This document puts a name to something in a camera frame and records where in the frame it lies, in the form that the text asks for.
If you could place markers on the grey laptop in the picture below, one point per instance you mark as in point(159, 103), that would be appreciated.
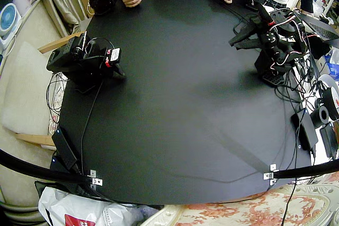
point(320, 28)

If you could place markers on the white plastic bag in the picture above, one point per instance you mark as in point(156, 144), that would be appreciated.
point(79, 210)

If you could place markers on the black power adapter brick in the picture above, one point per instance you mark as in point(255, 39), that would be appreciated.
point(329, 139)
point(64, 147)
point(305, 130)
point(59, 166)

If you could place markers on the black follower robot arm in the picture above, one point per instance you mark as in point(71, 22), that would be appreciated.
point(284, 51)
point(79, 64)

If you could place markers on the wooden chair frame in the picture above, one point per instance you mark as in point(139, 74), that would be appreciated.
point(58, 43)

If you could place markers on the black tape roll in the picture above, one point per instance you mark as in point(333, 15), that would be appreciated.
point(317, 117)

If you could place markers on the white chair cushion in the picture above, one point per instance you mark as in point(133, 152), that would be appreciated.
point(26, 91)

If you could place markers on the small white desk fan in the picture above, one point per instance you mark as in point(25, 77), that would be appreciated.
point(9, 22)

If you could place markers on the black table cover sheet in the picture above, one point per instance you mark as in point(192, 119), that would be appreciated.
point(174, 104)

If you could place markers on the silver metal bracket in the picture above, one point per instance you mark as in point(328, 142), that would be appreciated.
point(273, 167)
point(97, 182)
point(93, 173)
point(268, 175)
point(272, 182)

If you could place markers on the floral patterned rug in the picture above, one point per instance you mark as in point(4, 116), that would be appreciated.
point(238, 210)

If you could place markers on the beige curtain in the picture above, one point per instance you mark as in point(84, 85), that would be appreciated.
point(57, 1)

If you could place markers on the black camera stand tube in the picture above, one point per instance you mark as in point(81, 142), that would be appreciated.
point(39, 169)
point(307, 169)

